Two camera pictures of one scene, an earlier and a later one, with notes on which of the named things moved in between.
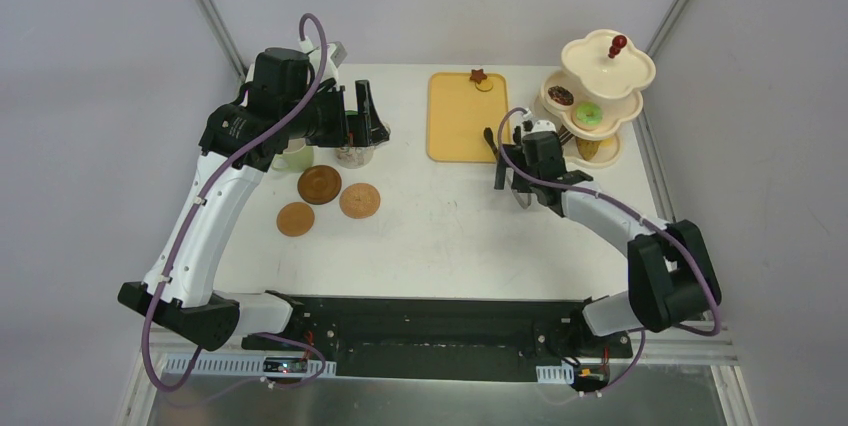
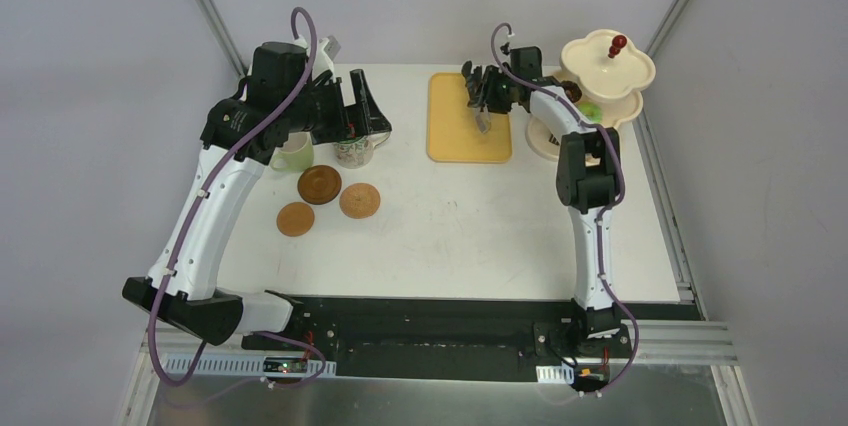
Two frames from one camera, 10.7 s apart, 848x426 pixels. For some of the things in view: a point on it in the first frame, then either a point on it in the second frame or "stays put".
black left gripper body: [341, 117] stays put
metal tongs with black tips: [489, 138] → [473, 78]
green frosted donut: [589, 113] stays put
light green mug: [297, 157] stays put
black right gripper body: [515, 166] → [488, 87]
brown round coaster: [359, 200] stays put
